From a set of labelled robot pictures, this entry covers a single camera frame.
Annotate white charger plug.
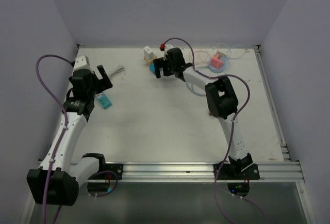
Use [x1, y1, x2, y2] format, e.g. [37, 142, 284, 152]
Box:
[143, 46, 153, 56]

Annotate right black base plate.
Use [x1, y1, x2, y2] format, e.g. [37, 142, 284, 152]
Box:
[212, 163, 260, 180]

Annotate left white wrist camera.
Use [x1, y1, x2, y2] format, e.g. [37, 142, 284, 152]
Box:
[73, 55, 92, 72]

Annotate pink cube plug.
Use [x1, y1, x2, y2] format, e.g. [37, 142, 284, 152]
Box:
[209, 54, 224, 70]

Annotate light blue cord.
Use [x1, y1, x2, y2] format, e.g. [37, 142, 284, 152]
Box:
[186, 58, 232, 97]

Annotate teal power strip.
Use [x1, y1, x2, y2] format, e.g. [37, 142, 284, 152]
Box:
[95, 92, 112, 109]

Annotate aluminium rail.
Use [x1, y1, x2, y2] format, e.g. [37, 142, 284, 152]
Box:
[254, 45, 291, 162]
[32, 161, 305, 183]

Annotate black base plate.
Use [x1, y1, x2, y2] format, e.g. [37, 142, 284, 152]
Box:
[212, 163, 260, 180]
[104, 163, 124, 181]

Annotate blue square adapter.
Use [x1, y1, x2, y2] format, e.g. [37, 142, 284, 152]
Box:
[149, 63, 155, 74]

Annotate tan wooden socket cube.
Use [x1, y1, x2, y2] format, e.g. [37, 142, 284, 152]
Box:
[144, 54, 157, 67]

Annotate aluminium front rail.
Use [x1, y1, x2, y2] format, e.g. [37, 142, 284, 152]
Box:
[32, 161, 305, 183]

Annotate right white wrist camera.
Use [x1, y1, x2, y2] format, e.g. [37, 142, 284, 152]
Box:
[159, 43, 174, 54]

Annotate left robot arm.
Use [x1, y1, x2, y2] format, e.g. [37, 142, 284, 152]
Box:
[27, 65, 113, 206]

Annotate thin white wire coil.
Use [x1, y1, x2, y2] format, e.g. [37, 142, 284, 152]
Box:
[213, 42, 250, 61]

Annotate right side aluminium rail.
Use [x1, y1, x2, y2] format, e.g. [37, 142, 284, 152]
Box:
[254, 45, 291, 162]

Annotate light blue round socket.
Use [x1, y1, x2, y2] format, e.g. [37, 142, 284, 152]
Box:
[208, 57, 229, 74]

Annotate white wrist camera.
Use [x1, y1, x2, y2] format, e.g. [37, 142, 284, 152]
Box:
[159, 43, 174, 54]
[73, 55, 92, 72]

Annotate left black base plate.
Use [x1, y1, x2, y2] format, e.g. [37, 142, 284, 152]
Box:
[104, 163, 124, 181]

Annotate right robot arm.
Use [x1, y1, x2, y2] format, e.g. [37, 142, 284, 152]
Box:
[154, 45, 253, 180]

